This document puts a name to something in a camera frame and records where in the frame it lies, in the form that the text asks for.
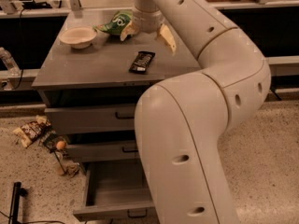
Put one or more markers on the grey drawer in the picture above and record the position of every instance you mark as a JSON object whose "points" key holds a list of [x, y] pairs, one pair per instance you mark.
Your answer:
{"points": [[115, 189], [91, 119], [109, 151]]}

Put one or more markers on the grey bottom drawer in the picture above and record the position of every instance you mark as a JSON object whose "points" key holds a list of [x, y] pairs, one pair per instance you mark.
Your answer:
{"points": [[115, 189]]}

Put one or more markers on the grey metal drawer cabinet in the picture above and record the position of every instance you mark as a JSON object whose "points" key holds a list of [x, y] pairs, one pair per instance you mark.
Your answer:
{"points": [[99, 75]]}

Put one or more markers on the clear bottle on floor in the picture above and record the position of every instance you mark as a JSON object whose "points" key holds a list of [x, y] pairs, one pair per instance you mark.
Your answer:
{"points": [[58, 163]]}

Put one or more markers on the brown snack bag on floor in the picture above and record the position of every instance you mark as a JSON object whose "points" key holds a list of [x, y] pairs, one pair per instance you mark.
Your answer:
{"points": [[32, 130]]}

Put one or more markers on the green chip bag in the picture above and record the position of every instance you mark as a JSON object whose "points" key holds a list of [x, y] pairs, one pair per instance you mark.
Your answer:
{"points": [[118, 22]]}

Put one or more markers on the black stand at bottom left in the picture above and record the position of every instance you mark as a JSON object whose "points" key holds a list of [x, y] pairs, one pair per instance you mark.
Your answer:
{"points": [[18, 192]]}

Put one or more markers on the grey middle drawer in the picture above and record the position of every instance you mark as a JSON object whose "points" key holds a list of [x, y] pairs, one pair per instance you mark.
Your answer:
{"points": [[109, 151]]}

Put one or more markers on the black chocolate rxbar wrapper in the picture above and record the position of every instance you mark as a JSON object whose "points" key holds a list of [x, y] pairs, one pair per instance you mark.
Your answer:
{"points": [[142, 62]]}

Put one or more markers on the grey top drawer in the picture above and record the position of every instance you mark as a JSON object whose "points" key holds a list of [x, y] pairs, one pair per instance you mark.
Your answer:
{"points": [[91, 119]]}

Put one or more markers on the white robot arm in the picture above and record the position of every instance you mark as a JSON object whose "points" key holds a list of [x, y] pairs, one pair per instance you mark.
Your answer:
{"points": [[179, 120]]}

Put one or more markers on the clear bottle at left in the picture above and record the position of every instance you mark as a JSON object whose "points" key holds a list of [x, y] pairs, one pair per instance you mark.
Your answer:
{"points": [[12, 68]]}

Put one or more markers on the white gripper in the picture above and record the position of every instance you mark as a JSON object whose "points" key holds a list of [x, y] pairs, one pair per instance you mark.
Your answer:
{"points": [[150, 22]]}

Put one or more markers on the white paper bowl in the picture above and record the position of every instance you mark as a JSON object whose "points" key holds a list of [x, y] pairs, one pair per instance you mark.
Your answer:
{"points": [[78, 37]]}

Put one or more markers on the dark green snack bag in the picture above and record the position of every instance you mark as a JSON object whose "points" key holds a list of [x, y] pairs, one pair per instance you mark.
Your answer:
{"points": [[48, 140]]}

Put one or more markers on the orange ball on floor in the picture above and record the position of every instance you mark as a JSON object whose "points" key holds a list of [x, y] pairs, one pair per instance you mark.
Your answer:
{"points": [[60, 145]]}

